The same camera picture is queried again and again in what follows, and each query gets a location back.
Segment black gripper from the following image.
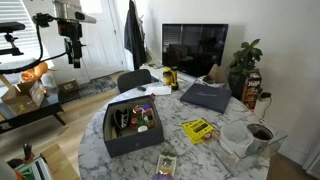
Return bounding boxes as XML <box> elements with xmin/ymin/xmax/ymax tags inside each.
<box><xmin>57</xmin><ymin>20</ymin><xmax>82</xmax><ymax>68</ymax></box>

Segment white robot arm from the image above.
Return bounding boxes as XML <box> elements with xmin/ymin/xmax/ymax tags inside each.
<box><xmin>53</xmin><ymin>0</ymin><xmax>97</xmax><ymax>68</ymax></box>

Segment yellow lidded jar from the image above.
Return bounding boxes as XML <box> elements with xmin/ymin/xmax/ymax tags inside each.
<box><xmin>163</xmin><ymin>67</ymin><xmax>172</xmax><ymax>86</ymax></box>

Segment clear plastic jar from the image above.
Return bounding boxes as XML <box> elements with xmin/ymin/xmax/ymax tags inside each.
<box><xmin>220</xmin><ymin>121</ymin><xmax>254</xmax><ymax>158</ymax></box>

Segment small flat cardboard box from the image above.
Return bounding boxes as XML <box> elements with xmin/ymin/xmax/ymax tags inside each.
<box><xmin>58</xmin><ymin>79</ymin><xmax>80</xmax><ymax>93</ymax></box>

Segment grey patterned rug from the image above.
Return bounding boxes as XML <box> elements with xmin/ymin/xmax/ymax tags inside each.
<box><xmin>79</xmin><ymin>76</ymin><xmax>116</xmax><ymax>98</ymax></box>

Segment orange plush toy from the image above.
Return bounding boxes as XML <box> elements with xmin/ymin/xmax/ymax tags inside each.
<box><xmin>20</xmin><ymin>62</ymin><xmax>53</xmax><ymax>83</ymax></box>

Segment black low table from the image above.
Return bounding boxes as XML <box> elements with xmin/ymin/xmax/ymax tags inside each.
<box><xmin>0</xmin><ymin>88</ymin><xmax>65</xmax><ymax>134</ymax></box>

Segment hanging dark jacket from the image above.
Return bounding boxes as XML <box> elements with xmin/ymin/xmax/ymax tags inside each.
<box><xmin>124</xmin><ymin>0</ymin><xmax>146</xmax><ymax>70</ymax></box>

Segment grey chair back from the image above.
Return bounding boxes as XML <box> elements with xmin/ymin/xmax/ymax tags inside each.
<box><xmin>117</xmin><ymin>69</ymin><xmax>152</xmax><ymax>93</ymax></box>

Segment open cardboard box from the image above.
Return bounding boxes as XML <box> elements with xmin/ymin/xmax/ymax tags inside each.
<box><xmin>1</xmin><ymin>81</ymin><xmax>45</xmax><ymax>115</ymax></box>

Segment black sunglasses in box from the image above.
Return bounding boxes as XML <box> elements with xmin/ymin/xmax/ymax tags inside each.
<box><xmin>114</xmin><ymin>109</ymin><xmax>129</xmax><ymax>129</ymax></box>

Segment dark blue open box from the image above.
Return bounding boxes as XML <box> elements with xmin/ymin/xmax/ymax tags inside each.
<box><xmin>103</xmin><ymin>96</ymin><xmax>164</xmax><ymax>158</ymax></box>

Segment white paper sheet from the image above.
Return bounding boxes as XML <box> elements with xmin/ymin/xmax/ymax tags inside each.
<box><xmin>145</xmin><ymin>86</ymin><xmax>171</xmax><ymax>96</ymax></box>

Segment black yellow bottle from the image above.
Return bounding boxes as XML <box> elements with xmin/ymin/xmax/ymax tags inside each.
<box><xmin>171</xmin><ymin>66</ymin><xmax>179</xmax><ymax>90</ymax></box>

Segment black television screen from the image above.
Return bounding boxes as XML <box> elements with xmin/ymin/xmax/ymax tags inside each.
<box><xmin>162</xmin><ymin>23</ymin><xmax>229</xmax><ymax>77</ymax></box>

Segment stack of books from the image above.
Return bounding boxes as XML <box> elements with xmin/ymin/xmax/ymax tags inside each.
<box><xmin>16</xmin><ymin>156</ymin><xmax>53</xmax><ymax>180</ymax></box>

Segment green snack packet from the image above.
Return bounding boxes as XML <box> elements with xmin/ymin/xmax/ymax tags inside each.
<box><xmin>156</xmin><ymin>152</ymin><xmax>177</xmax><ymax>176</ymax></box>

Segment brown paper bag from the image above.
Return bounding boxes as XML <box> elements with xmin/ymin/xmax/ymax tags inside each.
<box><xmin>203</xmin><ymin>64</ymin><xmax>226</xmax><ymax>84</ymax></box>

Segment yellow black packet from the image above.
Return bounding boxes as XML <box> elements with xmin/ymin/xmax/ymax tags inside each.
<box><xmin>182</xmin><ymin>118</ymin><xmax>215</xmax><ymax>144</ymax></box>

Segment purple object at edge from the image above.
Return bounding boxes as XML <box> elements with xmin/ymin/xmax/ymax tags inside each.
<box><xmin>153</xmin><ymin>173</ymin><xmax>174</xmax><ymax>180</ymax></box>

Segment dark blue box lid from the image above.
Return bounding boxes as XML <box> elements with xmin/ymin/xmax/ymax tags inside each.
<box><xmin>180</xmin><ymin>83</ymin><xmax>231</xmax><ymax>113</ymax></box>

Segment green potted plant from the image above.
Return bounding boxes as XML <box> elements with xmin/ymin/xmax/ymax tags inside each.
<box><xmin>228</xmin><ymin>39</ymin><xmax>263</xmax><ymax>100</ymax></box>

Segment brown jenga box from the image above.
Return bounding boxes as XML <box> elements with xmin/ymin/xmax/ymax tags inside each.
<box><xmin>241</xmin><ymin>69</ymin><xmax>262</xmax><ymax>112</ymax></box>

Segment clear acrylic tray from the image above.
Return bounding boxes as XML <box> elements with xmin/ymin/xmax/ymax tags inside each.
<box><xmin>213</xmin><ymin>114</ymin><xmax>287</xmax><ymax>175</ymax></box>

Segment dark grey cup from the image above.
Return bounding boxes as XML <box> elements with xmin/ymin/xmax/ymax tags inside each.
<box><xmin>247</xmin><ymin>124</ymin><xmax>273</xmax><ymax>155</ymax></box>

